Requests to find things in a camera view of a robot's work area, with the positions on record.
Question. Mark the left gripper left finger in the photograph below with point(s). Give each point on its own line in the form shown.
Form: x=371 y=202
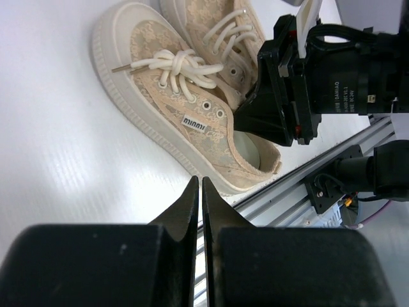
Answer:
x=106 y=264

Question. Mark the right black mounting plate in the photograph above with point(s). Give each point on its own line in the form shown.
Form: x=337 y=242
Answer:
x=346 y=174

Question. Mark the aluminium rail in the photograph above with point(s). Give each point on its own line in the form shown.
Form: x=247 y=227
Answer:
x=284 y=201

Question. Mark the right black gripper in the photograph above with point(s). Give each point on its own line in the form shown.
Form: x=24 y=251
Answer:
x=345 y=71

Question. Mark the beige lace sneaker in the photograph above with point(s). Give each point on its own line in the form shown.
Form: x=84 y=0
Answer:
x=170 y=94
x=221 y=32

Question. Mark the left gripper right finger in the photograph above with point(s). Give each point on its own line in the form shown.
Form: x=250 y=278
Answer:
x=248 y=265

